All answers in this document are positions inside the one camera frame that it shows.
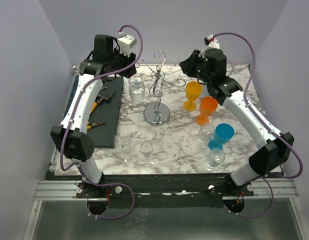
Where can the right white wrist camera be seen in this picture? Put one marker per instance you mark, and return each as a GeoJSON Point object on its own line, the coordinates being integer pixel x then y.
{"type": "Point", "coordinates": [211, 43]}

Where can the dark grey box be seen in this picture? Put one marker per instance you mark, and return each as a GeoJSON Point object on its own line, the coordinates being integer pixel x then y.
{"type": "Point", "coordinates": [107, 115]}

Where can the chrome swirl wine glass rack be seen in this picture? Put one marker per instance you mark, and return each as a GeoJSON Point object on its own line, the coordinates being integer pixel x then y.
{"type": "Point", "coordinates": [157, 113]}

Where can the aluminium mounting rail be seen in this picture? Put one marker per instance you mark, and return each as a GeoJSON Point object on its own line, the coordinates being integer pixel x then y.
{"type": "Point", "coordinates": [65, 190]}

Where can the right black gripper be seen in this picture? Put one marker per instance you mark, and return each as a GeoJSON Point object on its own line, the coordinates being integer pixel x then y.
{"type": "Point", "coordinates": [187, 65]}

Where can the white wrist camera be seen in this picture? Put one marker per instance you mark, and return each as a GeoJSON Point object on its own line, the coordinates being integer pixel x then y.
{"type": "Point", "coordinates": [126, 43]}
{"type": "Point", "coordinates": [211, 43]}

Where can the blue plastic wine glass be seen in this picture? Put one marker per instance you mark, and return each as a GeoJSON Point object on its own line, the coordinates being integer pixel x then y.
{"type": "Point", "coordinates": [223, 133]}

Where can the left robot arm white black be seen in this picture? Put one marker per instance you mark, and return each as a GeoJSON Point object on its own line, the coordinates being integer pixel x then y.
{"type": "Point", "coordinates": [76, 149]}

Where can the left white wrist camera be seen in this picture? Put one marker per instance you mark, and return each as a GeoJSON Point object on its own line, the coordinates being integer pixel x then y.
{"type": "Point", "coordinates": [126, 43]}

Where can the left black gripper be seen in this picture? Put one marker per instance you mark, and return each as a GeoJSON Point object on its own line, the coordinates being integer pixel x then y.
{"type": "Point", "coordinates": [127, 60]}

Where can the orange plastic wine glass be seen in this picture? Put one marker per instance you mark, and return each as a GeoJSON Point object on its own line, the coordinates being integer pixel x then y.
{"type": "Point", "coordinates": [208, 106]}

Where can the grey orange hand tool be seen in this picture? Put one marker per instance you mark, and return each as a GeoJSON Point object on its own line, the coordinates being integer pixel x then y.
{"type": "Point", "coordinates": [100, 99]}

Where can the yellow handled pliers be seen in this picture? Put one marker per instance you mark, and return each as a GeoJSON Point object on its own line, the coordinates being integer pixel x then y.
{"type": "Point", "coordinates": [93, 124]}

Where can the clear wine glass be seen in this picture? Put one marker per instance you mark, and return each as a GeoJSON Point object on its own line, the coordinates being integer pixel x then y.
{"type": "Point", "coordinates": [146, 149]}
{"type": "Point", "coordinates": [214, 159]}
{"type": "Point", "coordinates": [136, 89]}
{"type": "Point", "coordinates": [126, 149]}
{"type": "Point", "coordinates": [205, 133]}

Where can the yellow plastic wine glass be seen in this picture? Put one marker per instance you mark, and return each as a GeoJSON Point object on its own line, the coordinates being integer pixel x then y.
{"type": "Point", "coordinates": [192, 92]}

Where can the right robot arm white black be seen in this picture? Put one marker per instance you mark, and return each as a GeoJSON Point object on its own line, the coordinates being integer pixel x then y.
{"type": "Point", "coordinates": [273, 145]}

